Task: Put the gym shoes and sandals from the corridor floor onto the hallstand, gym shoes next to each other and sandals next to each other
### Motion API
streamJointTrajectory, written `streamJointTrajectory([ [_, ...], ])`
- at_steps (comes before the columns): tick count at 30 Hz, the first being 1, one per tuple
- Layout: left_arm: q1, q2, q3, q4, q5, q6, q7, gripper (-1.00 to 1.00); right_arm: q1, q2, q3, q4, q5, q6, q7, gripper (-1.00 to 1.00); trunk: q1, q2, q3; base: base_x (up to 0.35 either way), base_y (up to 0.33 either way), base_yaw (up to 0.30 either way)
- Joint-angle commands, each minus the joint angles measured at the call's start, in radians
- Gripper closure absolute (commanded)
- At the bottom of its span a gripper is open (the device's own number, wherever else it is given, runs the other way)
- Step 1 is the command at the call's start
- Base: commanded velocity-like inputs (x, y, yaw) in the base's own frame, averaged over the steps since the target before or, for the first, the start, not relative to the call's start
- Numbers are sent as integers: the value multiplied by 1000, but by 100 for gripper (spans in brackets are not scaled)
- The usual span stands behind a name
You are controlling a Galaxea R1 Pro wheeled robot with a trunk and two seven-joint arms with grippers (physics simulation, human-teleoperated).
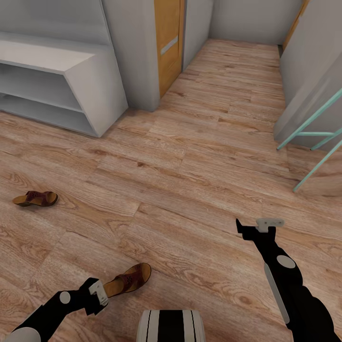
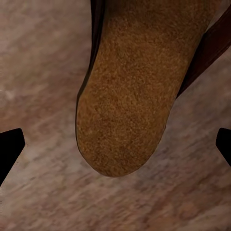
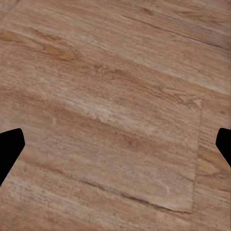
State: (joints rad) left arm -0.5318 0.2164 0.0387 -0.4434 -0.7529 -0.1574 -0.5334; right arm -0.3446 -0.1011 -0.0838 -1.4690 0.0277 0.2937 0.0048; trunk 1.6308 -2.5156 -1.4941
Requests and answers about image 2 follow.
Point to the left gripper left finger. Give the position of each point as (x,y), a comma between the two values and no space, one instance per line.
(11,144)

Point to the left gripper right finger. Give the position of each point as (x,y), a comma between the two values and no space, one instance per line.
(223,143)

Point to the sandal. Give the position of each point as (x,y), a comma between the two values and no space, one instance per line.
(144,55)

